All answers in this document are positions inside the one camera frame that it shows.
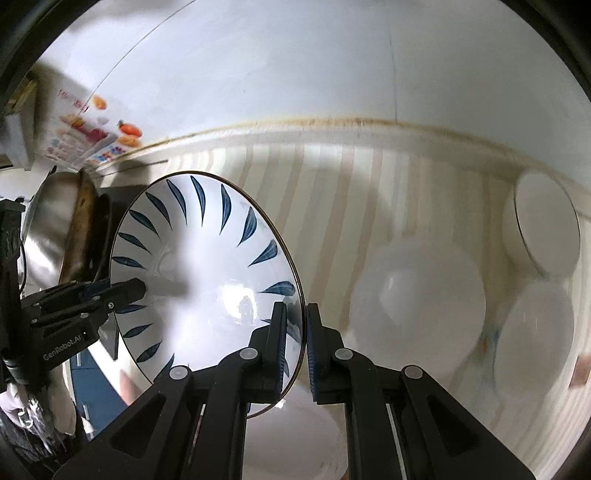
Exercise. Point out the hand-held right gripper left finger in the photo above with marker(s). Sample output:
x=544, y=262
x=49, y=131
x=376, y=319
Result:
x=280, y=344

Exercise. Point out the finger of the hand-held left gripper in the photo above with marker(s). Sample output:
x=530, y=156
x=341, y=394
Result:
x=92, y=313
x=127, y=288

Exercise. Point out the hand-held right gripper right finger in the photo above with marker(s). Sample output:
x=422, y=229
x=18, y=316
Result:
x=316, y=355

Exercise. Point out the blue leaf pattern plate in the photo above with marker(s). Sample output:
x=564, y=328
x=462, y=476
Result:
x=207, y=258

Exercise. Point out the white bowl dark rim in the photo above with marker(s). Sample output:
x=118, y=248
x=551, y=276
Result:
x=415, y=300
x=535, y=337
x=549, y=226

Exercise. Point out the blue lower cabinet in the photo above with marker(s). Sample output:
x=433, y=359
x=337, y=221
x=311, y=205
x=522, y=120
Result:
x=99, y=397

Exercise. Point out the person's dark clothing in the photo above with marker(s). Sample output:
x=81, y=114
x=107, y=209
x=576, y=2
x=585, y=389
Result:
x=27, y=415

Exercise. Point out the steel wok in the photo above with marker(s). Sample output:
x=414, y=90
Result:
x=79, y=226

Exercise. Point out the steel wok lid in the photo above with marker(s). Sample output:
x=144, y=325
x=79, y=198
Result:
x=44, y=230

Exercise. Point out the striped cat print cloth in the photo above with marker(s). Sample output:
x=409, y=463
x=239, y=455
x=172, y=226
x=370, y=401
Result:
x=332, y=184

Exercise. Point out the colourful wall stickers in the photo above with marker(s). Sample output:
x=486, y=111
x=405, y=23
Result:
x=87, y=134

